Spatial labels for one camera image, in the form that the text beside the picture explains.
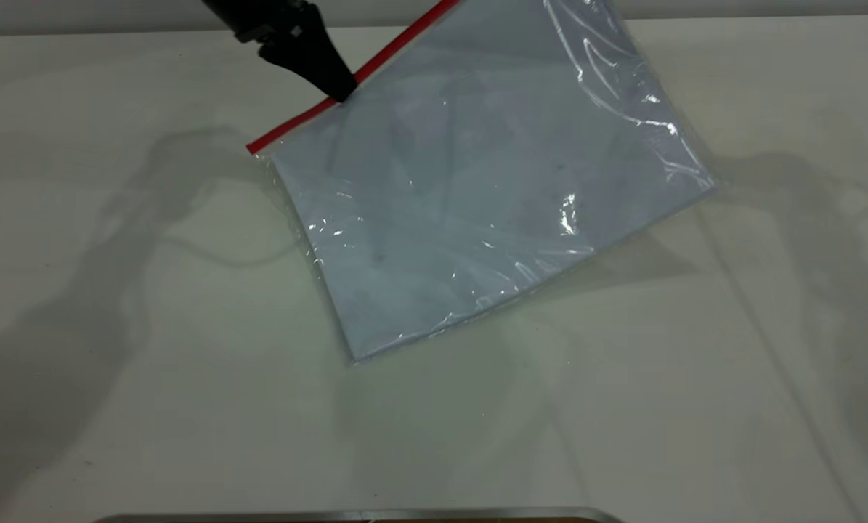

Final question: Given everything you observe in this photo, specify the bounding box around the clear zip bag red zipper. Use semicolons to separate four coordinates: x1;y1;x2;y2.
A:
247;0;718;364

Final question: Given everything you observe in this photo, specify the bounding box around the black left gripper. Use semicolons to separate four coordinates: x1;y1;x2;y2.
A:
201;0;359;102

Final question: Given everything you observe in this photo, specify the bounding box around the metal rim strip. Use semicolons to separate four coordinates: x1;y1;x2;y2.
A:
92;506;627;523

